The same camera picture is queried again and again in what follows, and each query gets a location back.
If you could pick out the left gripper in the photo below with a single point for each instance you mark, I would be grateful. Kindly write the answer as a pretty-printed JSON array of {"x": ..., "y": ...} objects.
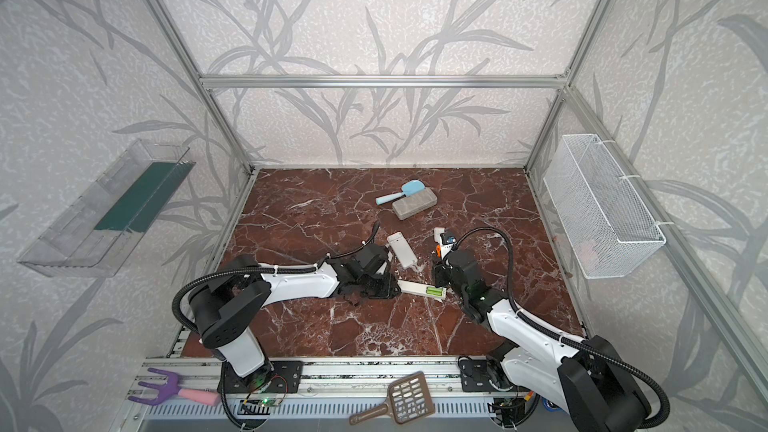
[{"x": 377, "y": 279}]

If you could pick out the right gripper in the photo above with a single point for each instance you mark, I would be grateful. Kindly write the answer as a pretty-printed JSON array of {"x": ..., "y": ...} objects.
[{"x": 447, "y": 267}]

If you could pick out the white remote control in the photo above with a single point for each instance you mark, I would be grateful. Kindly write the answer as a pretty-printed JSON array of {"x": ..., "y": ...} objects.
[{"x": 402, "y": 250}]

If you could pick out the slim white remote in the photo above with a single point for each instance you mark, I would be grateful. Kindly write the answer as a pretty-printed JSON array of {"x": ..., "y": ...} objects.
[{"x": 422, "y": 290}]

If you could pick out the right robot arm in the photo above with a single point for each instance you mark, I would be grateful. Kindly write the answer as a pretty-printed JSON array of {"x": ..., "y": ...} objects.
[{"x": 586, "y": 377}]

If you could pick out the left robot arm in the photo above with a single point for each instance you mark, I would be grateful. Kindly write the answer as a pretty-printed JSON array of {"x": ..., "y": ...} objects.
[{"x": 220, "y": 306}]

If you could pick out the grey stone block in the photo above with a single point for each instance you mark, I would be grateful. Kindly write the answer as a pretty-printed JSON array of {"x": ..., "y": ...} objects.
[{"x": 410, "y": 206}]

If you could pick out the brown slotted scoop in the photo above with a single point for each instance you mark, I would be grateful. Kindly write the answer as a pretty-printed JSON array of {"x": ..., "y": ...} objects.
[{"x": 408, "y": 399}]

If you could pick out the purple pink garden fork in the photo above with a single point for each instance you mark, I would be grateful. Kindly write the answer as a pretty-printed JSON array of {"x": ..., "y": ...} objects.
[{"x": 172, "y": 388}]

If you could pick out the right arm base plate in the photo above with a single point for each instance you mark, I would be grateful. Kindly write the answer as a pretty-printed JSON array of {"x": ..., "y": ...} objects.
[{"x": 474, "y": 375}]

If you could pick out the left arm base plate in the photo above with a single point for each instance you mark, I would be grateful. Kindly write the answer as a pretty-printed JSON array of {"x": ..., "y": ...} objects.
[{"x": 281, "y": 377}]

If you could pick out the white wire basket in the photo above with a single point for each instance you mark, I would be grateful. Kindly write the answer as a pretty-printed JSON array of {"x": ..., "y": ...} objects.
[{"x": 608, "y": 226}]

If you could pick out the clear plastic wall shelf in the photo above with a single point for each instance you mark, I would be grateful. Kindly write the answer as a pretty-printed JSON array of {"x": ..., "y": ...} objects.
[{"x": 95, "y": 235}]

